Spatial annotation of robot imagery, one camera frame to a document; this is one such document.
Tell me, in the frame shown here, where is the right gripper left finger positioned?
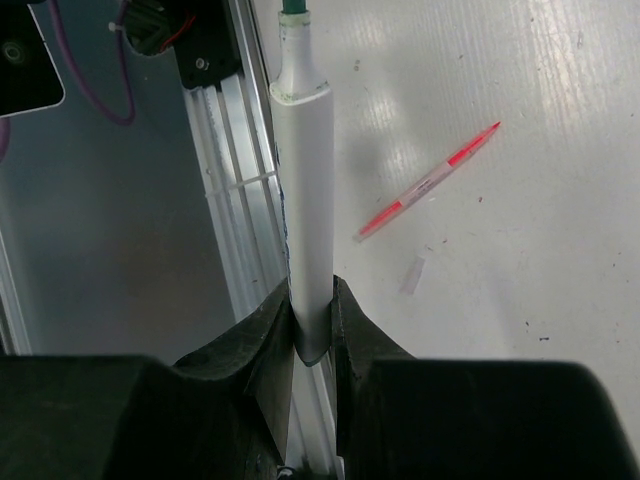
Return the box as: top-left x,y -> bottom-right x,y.
1,287 -> 293,479

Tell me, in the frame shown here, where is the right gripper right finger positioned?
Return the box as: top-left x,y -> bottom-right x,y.
331,279 -> 639,479

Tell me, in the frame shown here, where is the clear pen cap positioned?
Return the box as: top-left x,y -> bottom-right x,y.
400,256 -> 426,295

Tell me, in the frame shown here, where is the red pen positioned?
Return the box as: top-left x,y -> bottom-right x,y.
354,122 -> 501,242

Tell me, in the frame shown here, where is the aluminium rail frame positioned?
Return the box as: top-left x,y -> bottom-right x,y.
1,1 -> 344,479

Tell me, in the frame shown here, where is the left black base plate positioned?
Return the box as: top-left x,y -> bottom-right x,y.
174,0 -> 241,90

